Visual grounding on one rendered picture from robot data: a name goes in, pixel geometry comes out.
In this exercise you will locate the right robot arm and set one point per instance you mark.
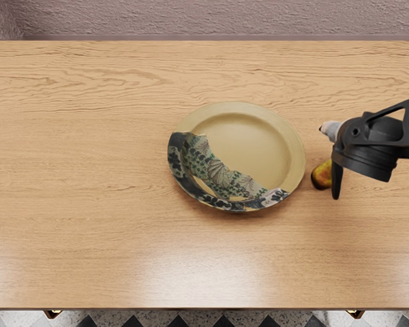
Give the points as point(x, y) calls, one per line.
point(371, 153)

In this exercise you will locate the yellow orange pear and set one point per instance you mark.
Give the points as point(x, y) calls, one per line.
point(320, 177)

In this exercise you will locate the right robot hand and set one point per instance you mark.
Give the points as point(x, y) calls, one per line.
point(331, 130)

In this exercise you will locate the beige plate with leaf pattern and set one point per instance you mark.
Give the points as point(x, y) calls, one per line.
point(245, 150)

